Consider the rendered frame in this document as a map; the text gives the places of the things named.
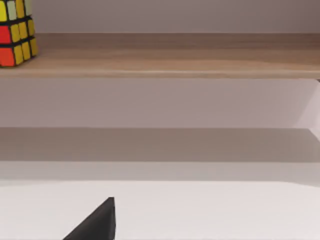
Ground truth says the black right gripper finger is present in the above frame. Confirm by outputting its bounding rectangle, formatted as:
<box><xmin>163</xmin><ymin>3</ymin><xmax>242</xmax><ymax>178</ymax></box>
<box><xmin>62</xmin><ymin>196</ymin><xmax>117</xmax><ymax>240</ymax></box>

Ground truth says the wooden shelf board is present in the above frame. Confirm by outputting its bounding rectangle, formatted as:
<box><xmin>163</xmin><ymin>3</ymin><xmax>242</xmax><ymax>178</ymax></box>
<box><xmin>0</xmin><ymin>32</ymin><xmax>320</xmax><ymax>80</ymax></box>

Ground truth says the multicoloured puzzle cube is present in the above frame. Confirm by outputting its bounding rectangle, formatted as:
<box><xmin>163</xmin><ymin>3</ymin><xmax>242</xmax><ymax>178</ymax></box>
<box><xmin>0</xmin><ymin>0</ymin><xmax>39</xmax><ymax>68</ymax></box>

